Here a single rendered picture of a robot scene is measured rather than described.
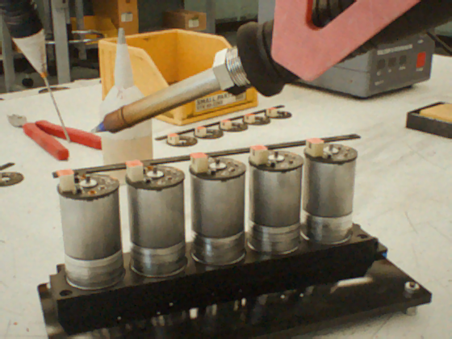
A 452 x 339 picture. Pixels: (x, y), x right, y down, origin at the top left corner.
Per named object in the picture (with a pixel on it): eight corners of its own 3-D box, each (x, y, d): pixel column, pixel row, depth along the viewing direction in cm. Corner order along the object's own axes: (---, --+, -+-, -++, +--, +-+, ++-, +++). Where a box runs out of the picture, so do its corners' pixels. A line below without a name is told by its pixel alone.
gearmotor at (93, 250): (131, 300, 27) (124, 189, 26) (73, 312, 27) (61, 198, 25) (119, 274, 29) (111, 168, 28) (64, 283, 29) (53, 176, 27)
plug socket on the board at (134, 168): (149, 180, 27) (148, 165, 26) (129, 182, 26) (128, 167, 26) (144, 173, 27) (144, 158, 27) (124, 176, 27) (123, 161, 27)
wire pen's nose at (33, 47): (19, 77, 22) (3, 37, 21) (41, 61, 23) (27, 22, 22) (43, 81, 21) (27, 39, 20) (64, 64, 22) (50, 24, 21)
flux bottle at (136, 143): (155, 166, 46) (149, 24, 42) (152, 184, 43) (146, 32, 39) (106, 167, 46) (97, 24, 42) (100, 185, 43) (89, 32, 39)
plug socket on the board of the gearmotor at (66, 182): (81, 189, 26) (80, 173, 26) (60, 192, 25) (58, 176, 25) (78, 182, 26) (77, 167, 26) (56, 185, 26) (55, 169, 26)
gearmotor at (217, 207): (253, 276, 29) (254, 170, 27) (202, 286, 28) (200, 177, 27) (232, 252, 31) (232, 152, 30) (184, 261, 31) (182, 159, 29)
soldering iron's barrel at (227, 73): (106, 149, 24) (256, 89, 20) (88, 110, 23) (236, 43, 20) (127, 138, 25) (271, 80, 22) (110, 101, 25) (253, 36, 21)
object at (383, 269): (345, 245, 35) (347, 226, 34) (431, 315, 28) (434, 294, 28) (39, 305, 29) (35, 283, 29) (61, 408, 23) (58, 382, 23)
